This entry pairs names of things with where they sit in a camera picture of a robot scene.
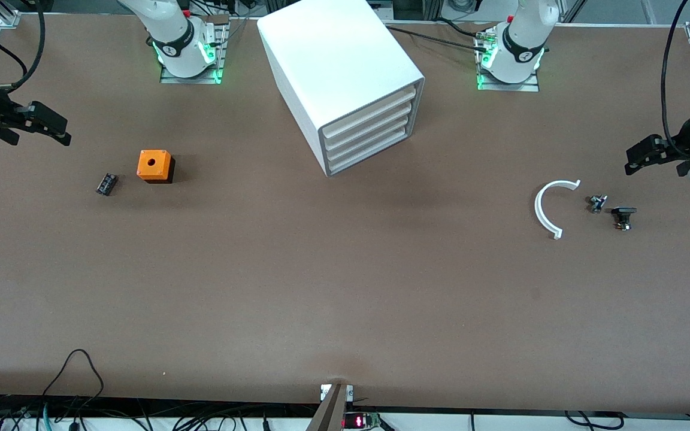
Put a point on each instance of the white curved plastic arc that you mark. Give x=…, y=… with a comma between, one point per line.
x=540, y=214

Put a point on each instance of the small black switch part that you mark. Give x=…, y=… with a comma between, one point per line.
x=623, y=214

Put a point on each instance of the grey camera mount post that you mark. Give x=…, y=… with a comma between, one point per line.
x=330, y=410

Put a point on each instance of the green board with red display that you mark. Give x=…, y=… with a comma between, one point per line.
x=360, y=421

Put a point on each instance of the small black terminal block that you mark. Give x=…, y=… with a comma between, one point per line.
x=106, y=184

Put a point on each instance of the small grey metal part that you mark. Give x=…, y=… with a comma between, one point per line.
x=596, y=204

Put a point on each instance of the orange box with hole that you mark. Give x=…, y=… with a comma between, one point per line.
x=153, y=164

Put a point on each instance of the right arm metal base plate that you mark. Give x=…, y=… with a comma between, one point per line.
x=216, y=63

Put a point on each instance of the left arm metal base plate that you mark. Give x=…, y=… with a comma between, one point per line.
x=530, y=85

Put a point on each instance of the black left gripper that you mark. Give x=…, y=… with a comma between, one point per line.
x=682, y=139

